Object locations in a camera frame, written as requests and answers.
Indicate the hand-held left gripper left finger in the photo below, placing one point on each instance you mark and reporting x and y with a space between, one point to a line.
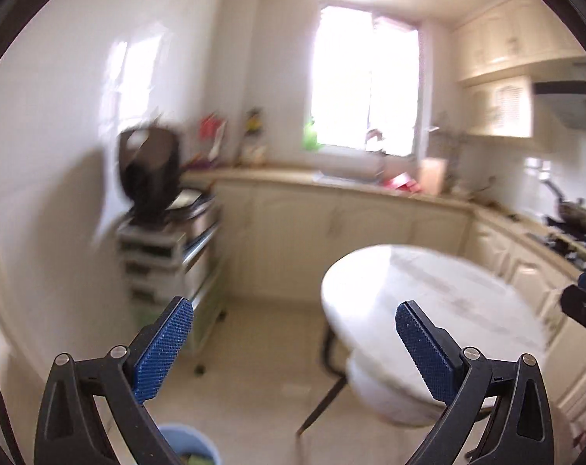
163 344

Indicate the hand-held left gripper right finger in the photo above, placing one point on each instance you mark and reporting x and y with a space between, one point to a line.
426 353

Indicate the blue trash bin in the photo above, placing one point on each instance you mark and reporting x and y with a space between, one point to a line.
176 438

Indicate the black gas cooktop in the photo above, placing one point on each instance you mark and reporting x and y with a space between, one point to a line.
564 247

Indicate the round marble table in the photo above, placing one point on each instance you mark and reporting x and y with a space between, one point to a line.
419 290

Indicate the white storage cart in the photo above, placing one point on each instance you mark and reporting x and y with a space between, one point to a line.
152 261

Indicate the cream base cabinets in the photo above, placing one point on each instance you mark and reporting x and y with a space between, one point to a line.
283 232

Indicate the red plastic basin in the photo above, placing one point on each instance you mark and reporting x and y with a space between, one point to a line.
402 185

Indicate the black rice cooker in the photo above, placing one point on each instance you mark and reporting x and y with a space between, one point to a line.
150 169

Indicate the wooden cutting board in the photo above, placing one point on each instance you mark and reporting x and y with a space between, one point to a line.
432 177

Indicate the grey range hood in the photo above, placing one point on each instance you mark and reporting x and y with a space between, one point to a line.
574 101

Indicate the row of hanging kitchen utensils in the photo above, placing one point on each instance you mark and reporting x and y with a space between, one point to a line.
453 160

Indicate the steel sink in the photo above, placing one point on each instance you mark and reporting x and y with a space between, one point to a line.
346 179

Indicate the metal faucet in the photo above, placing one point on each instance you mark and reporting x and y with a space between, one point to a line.
381 162

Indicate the cream lattice door cabinet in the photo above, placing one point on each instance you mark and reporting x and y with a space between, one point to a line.
501 106

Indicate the white rice spoon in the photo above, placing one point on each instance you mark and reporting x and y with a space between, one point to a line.
219 143

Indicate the large pale jar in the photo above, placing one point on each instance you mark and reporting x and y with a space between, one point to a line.
254 154

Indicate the red kitchen tool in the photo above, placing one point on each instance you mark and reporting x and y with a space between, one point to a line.
209 126

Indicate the pink rag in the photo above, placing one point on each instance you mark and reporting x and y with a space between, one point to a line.
374 134

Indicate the dark bottle yellow label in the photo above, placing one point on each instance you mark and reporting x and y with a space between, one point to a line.
254 121

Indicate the green plastic bottle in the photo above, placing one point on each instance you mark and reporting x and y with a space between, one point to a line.
310 135

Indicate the white framed window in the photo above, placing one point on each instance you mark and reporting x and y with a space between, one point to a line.
346 82

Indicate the cream wall cabinets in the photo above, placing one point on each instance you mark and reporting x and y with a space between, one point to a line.
511 38

